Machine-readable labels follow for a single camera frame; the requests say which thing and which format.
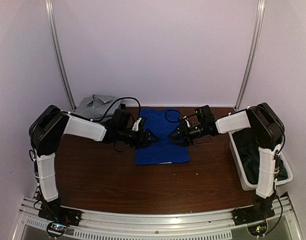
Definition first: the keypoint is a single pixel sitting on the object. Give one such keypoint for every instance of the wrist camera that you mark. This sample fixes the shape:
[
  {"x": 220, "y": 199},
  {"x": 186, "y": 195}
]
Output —
[
  {"x": 184, "y": 120},
  {"x": 139, "y": 123}
]

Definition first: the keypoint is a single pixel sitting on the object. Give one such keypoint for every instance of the right aluminium frame post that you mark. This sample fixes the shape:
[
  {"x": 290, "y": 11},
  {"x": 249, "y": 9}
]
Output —
[{"x": 258, "y": 24}]

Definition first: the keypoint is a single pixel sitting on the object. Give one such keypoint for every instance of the aluminium frame post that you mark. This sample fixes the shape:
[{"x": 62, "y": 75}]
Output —
[
  {"x": 258, "y": 24},
  {"x": 58, "y": 53}
]

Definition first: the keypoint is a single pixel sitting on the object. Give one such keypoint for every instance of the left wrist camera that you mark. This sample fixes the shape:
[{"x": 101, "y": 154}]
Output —
[{"x": 139, "y": 123}]

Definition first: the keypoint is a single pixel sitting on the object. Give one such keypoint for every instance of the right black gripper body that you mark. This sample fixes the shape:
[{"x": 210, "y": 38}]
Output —
[{"x": 190, "y": 134}]

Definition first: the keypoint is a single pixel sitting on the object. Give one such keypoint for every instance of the white laundry basket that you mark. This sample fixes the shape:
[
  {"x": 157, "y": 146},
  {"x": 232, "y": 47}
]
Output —
[{"x": 246, "y": 185}]

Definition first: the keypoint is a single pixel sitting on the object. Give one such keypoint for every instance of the black garment in basket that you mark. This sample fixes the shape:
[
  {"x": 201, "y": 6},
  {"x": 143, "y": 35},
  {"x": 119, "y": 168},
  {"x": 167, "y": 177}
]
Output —
[{"x": 247, "y": 148}]

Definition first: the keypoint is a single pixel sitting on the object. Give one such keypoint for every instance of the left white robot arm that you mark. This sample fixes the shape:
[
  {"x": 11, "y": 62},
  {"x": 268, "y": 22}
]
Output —
[{"x": 48, "y": 129}]

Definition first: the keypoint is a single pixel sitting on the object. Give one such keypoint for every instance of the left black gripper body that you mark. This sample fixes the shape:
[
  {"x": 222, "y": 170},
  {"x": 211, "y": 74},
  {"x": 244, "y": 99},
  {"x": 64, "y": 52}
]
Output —
[{"x": 134, "y": 140}]

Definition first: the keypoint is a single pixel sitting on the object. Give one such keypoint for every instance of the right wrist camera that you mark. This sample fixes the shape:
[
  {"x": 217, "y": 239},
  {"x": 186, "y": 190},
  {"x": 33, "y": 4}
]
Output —
[{"x": 184, "y": 120}]

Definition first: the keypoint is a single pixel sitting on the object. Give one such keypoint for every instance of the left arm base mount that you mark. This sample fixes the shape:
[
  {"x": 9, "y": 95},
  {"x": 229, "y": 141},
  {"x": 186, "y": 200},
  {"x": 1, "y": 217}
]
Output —
[{"x": 65, "y": 216}]

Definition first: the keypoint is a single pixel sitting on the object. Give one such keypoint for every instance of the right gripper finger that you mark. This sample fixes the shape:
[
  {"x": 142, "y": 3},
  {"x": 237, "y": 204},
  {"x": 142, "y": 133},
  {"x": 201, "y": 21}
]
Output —
[
  {"x": 180, "y": 140},
  {"x": 177, "y": 132}
]

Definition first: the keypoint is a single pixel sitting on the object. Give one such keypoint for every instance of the left aluminium frame post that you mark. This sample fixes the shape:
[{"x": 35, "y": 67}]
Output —
[{"x": 58, "y": 53}]

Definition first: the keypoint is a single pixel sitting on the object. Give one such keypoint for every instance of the grey polo shirt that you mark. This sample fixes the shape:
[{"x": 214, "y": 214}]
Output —
[{"x": 94, "y": 106}]

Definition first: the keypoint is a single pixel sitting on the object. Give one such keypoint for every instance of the blue garment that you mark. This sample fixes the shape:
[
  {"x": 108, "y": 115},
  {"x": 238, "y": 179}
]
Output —
[{"x": 161, "y": 123}]

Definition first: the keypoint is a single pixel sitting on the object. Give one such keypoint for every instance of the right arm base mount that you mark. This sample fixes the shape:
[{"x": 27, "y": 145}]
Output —
[{"x": 245, "y": 215}]

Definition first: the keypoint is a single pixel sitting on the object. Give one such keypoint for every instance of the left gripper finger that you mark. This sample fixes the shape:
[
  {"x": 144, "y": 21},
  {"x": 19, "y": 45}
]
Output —
[
  {"x": 150, "y": 137},
  {"x": 143, "y": 144}
]

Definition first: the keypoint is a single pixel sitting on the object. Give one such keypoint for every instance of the front aluminium rail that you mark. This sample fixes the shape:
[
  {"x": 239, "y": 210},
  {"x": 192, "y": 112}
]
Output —
[{"x": 100, "y": 225}]

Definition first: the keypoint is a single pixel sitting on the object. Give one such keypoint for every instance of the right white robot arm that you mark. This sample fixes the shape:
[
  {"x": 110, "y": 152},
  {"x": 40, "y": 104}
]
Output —
[{"x": 267, "y": 129}]

